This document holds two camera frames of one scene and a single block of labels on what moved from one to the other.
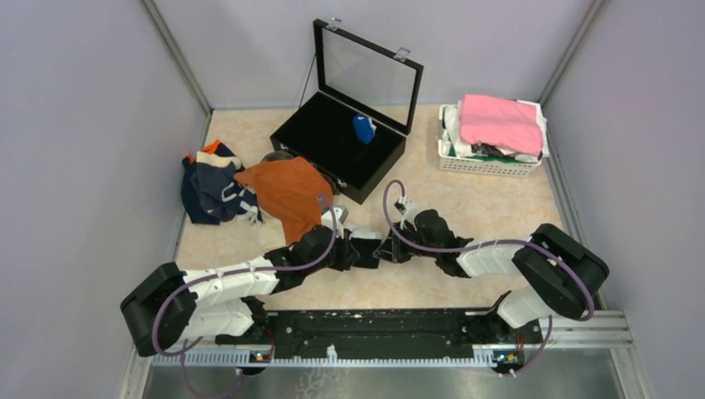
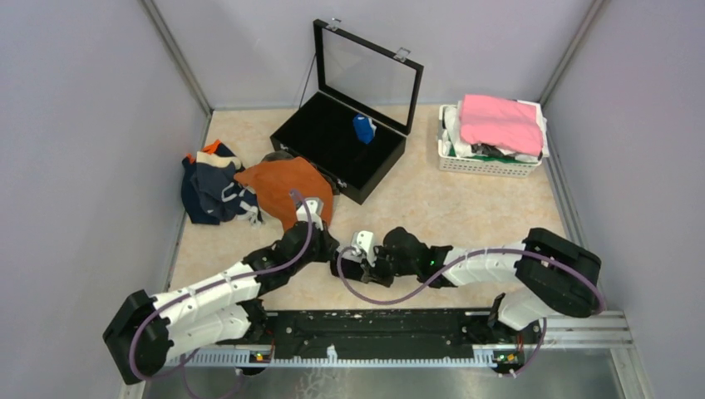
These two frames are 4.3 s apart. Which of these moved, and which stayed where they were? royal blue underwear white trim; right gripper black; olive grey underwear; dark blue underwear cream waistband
Moved: right gripper black
Stayed: royal blue underwear white trim; olive grey underwear; dark blue underwear cream waistband
